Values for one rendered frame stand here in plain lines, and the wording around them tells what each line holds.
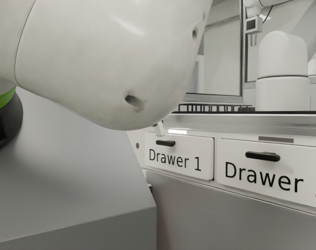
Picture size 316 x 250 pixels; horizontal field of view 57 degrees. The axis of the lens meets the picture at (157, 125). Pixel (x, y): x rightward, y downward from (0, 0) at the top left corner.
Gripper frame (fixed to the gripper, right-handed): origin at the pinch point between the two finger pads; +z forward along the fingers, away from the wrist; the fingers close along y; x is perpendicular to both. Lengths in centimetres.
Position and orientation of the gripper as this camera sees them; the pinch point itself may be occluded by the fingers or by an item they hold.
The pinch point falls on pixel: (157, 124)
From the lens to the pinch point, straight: 85.6
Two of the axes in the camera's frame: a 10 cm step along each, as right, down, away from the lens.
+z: 2.7, 9.3, 2.5
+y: -7.5, 3.7, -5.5
